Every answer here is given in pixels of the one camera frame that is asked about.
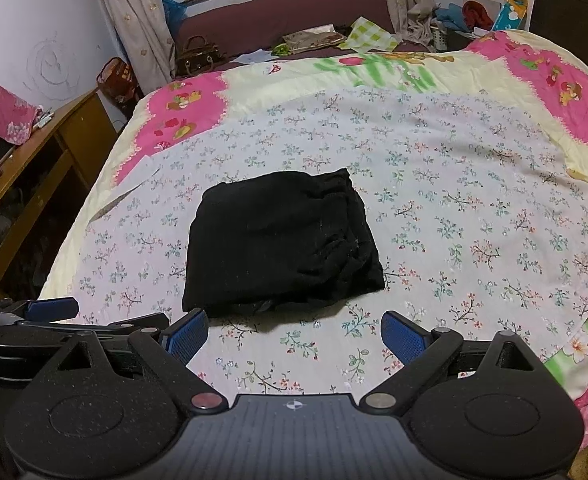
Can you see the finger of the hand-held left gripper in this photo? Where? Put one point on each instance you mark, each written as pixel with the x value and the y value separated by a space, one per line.
pixel 119 324
pixel 51 308

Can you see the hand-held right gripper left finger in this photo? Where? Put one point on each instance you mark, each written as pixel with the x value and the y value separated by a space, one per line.
pixel 186 337

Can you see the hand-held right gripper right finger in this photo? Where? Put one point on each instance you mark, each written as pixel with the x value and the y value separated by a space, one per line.
pixel 403 337

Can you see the black pants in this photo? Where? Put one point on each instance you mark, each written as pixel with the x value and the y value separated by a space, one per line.
pixel 274 240

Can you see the white floral bedsheet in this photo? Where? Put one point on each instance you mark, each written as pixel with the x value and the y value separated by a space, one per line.
pixel 423 160

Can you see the wooden side cabinet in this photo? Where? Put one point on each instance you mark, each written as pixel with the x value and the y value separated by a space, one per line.
pixel 79 125

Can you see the white pen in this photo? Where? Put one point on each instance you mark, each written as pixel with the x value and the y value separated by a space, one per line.
pixel 43 120

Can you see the pink floral cloth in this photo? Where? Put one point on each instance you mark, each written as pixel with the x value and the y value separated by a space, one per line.
pixel 4 110

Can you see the red shopping bag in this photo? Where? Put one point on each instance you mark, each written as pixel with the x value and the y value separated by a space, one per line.
pixel 116 77

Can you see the cartoon print quilt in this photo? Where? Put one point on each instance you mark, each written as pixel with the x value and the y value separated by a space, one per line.
pixel 284 80

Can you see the brown handbag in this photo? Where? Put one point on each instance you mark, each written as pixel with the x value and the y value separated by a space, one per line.
pixel 199 60

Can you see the white paper sheet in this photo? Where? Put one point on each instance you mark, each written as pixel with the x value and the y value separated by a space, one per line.
pixel 254 56

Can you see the white slatted basket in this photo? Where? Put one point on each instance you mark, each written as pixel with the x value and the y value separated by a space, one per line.
pixel 439 40

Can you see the green crumpled wrapper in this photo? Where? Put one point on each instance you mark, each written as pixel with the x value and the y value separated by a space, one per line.
pixel 281 50

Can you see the green checked cloth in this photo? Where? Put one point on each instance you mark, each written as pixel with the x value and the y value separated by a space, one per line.
pixel 368 32

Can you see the beige patterned packet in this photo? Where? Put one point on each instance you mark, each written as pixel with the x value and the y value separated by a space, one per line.
pixel 314 39

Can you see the blue plastic bag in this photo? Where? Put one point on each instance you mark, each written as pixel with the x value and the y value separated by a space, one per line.
pixel 171 15

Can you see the blue cloth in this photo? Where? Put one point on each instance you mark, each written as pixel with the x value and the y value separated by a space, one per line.
pixel 451 15

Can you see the red cloth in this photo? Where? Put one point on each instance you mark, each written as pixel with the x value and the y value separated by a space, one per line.
pixel 476 14

